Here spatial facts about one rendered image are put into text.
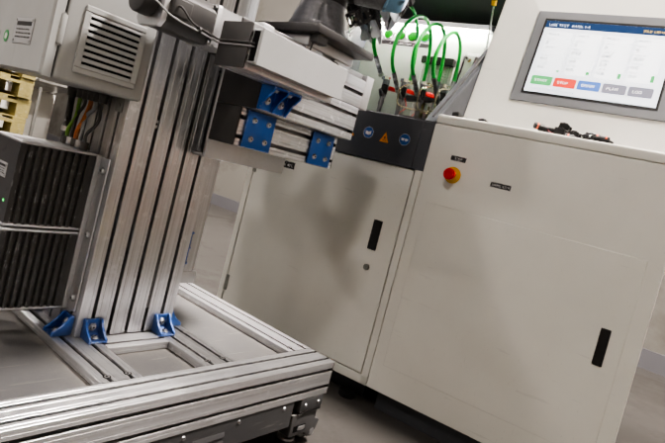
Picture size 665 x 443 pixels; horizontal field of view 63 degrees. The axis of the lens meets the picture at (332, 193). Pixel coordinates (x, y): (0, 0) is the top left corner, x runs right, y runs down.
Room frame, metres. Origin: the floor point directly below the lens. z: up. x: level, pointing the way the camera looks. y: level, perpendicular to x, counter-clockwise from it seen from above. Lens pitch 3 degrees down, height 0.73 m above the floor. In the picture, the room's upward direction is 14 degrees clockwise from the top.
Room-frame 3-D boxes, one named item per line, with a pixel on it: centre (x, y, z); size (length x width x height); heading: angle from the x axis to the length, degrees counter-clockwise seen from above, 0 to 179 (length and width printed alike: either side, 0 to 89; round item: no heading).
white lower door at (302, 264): (1.90, 0.04, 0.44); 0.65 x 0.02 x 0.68; 59
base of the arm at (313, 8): (1.38, 0.14, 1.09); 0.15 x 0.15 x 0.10
